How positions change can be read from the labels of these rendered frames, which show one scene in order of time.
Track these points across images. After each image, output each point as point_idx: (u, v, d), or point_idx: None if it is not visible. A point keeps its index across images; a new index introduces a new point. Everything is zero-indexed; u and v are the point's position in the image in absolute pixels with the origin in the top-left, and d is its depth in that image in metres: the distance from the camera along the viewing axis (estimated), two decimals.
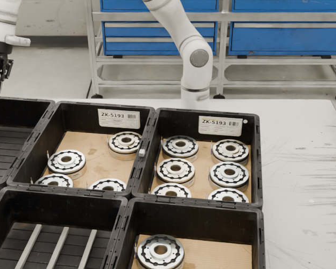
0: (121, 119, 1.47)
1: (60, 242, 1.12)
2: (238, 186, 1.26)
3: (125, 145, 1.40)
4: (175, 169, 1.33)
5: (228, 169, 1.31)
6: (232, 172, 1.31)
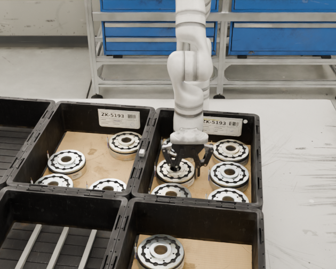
0: (121, 119, 1.47)
1: (60, 242, 1.12)
2: (238, 186, 1.26)
3: (125, 145, 1.40)
4: (174, 169, 1.33)
5: (228, 169, 1.31)
6: (232, 172, 1.31)
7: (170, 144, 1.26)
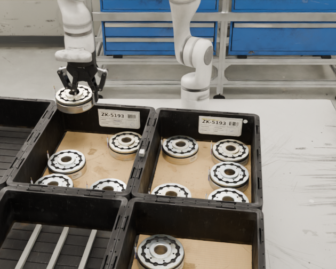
0: (121, 119, 1.47)
1: (60, 242, 1.12)
2: (238, 186, 1.26)
3: (125, 145, 1.40)
4: None
5: (228, 169, 1.31)
6: (232, 172, 1.31)
7: (66, 66, 1.30)
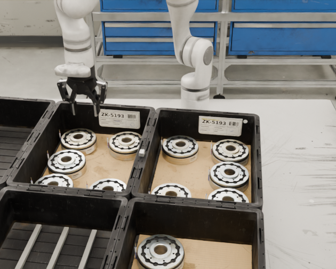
0: (121, 119, 1.47)
1: (60, 242, 1.12)
2: (238, 186, 1.26)
3: (125, 145, 1.40)
4: (79, 138, 1.45)
5: (228, 169, 1.31)
6: (232, 172, 1.31)
7: (66, 79, 1.33)
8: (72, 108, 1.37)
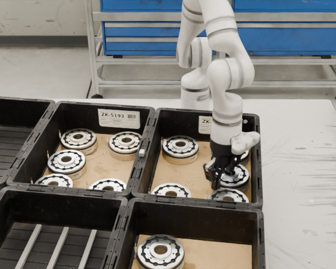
0: (121, 119, 1.47)
1: (60, 242, 1.12)
2: (238, 186, 1.26)
3: (125, 145, 1.40)
4: (79, 138, 1.45)
5: None
6: (232, 172, 1.31)
7: (212, 160, 1.21)
8: (218, 185, 1.26)
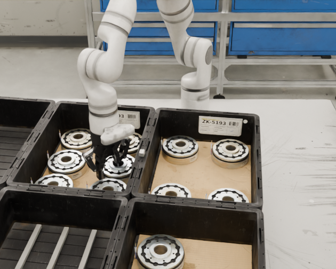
0: (121, 119, 1.47)
1: (60, 242, 1.12)
2: (120, 177, 1.29)
3: None
4: (79, 138, 1.45)
5: None
6: (122, 164, 1.34)
7: (91, 149, 1.24)
8: (102, 174, 1.29)
